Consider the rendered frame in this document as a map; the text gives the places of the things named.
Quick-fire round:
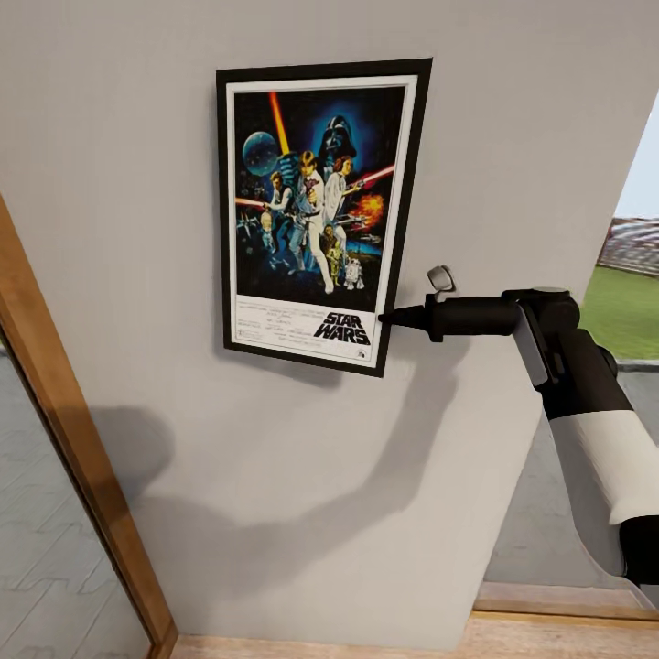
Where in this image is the poster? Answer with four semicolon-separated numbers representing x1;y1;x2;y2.
216;58;433;378

